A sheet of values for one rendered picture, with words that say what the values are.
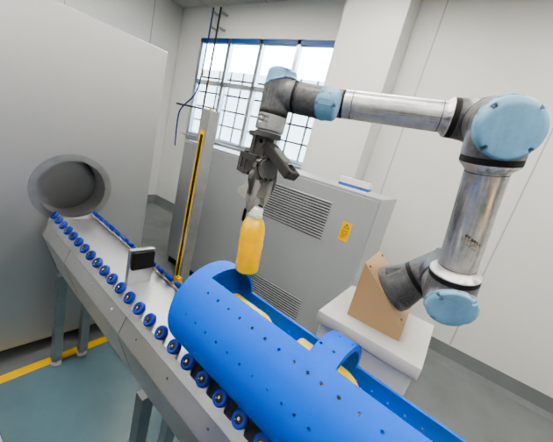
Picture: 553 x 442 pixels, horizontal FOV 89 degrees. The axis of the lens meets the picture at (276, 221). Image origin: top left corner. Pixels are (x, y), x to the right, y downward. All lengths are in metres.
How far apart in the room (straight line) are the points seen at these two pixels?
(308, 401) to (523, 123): 0.65
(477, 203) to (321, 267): 1.67
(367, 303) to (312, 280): 1.39
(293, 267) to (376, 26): 2.47
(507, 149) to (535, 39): 2.88
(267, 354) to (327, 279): 1.64
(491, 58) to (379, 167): 1.31
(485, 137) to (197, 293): 0.75
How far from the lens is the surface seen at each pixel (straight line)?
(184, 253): 1.59
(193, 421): 0.97
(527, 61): 3.49
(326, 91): 0.72
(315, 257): 2.29
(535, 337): 3.54
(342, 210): 2.15
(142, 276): 1.35
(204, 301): 0.80
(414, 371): 0.95
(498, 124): 0.69
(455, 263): 0.80
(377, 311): 0.98
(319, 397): 0.65
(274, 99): 0.74
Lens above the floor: 1.61
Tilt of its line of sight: 14 degrees down
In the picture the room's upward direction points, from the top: 15 degrees clockwise
